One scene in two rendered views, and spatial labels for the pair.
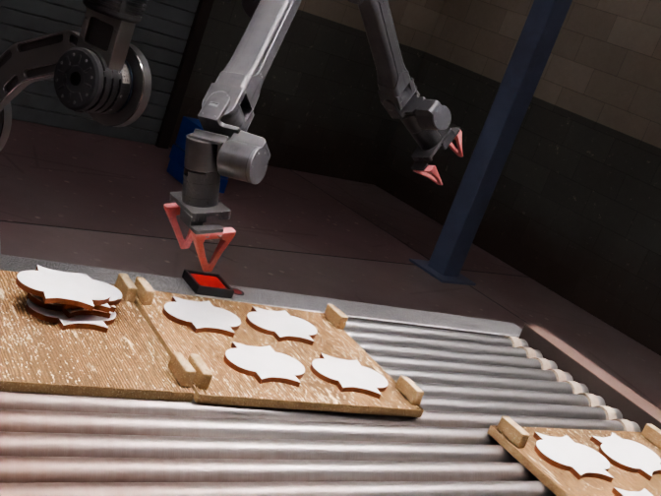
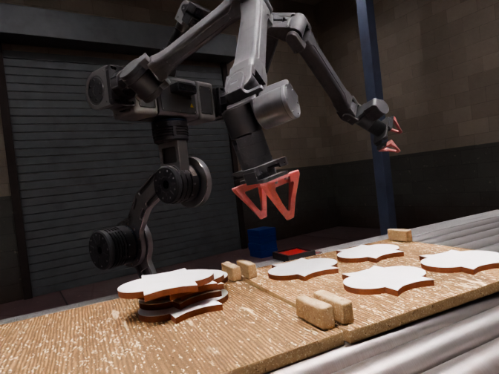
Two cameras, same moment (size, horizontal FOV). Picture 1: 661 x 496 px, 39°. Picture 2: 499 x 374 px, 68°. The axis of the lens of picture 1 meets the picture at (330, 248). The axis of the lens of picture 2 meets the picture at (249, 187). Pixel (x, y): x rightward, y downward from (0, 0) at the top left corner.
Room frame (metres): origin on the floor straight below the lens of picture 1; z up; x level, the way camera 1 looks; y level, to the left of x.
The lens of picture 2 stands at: (0.78, 0.12, 1.11)
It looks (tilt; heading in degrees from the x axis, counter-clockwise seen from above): 1 degrees down; 11
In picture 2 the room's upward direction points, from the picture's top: 6 degrees counter-clockwise
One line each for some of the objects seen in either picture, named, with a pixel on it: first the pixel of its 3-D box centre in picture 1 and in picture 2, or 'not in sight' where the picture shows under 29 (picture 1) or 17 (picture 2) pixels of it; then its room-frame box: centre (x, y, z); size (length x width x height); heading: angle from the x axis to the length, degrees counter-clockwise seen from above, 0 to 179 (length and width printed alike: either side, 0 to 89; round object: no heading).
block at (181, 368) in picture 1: (181, 368); (313, 311); (1.22, 0.14, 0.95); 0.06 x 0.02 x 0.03; 35
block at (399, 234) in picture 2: (335, 316); (399, 234); (1.67, -0.05, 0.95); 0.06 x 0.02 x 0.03; 34
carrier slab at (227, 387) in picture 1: (272, 351); (377, 271); (1.45, 0.03, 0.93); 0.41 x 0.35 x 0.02; 124
